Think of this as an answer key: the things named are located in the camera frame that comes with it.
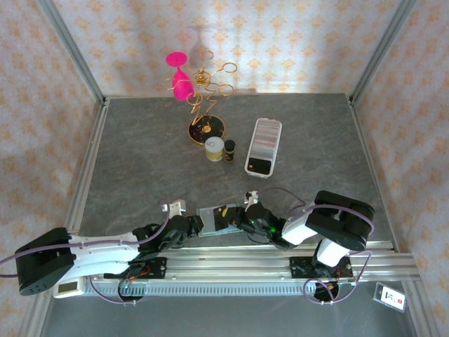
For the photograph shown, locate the aluminium frame post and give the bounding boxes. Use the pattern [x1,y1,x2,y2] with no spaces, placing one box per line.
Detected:
[349,0,418,105]
[37,0,107,106]

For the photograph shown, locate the stack of credit cards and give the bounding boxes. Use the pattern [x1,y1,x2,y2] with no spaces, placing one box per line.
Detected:
[247,121,281,176]

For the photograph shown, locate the white plastic card basket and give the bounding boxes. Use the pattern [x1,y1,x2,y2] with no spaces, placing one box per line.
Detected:
[244,118,283,180]

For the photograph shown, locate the black card with yellow mark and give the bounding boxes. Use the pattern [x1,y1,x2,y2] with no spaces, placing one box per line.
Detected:
[213,206,236,230]

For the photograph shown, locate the small black bottle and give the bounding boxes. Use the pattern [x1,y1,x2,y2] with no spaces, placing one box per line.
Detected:
[223,139,237,164]

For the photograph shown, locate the grey slotted cable duct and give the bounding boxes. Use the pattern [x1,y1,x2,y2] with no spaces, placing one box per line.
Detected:
[86,282,319,297]

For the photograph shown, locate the aluminium table side rail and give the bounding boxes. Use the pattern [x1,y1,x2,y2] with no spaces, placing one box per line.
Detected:
[348,94,401,253]
[65,98,110,237]

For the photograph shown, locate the gold wire glass rack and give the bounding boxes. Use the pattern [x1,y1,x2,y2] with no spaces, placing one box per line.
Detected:
[161,51,238,145]

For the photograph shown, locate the pink wine glass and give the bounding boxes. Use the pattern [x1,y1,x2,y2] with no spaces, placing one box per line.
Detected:
[165,51,196,103]

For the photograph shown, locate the white digital thermometer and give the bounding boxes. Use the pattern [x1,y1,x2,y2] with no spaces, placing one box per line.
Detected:
[52,277,87,300]

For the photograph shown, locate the aluminium mounting rail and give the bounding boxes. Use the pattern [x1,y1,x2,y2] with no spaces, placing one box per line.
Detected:
[75,241,420,282]

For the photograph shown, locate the yellow can with white lid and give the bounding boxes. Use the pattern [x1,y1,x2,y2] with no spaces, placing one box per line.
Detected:
[204,136,225,163]

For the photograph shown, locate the badge in clear case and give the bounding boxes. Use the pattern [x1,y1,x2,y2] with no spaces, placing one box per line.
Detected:
[373,281,408,312]

